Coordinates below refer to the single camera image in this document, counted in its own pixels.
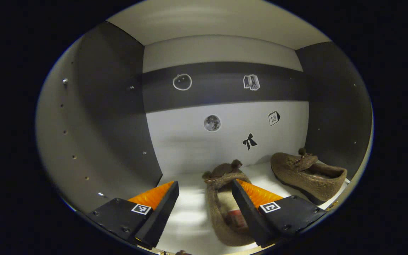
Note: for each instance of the white cabinet shelf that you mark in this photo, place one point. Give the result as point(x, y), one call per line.
point(207, 21)

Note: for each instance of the brown fuzzy shoe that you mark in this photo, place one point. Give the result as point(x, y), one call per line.
point(216, 205)
point(306, 177)

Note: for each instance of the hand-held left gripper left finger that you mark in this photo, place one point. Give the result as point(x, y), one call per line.
point(159, 214)

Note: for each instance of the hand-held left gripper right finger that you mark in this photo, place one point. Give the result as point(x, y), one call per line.
point(250, 216)

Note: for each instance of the white shoe cabinet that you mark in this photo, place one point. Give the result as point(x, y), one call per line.
point(190, 141)

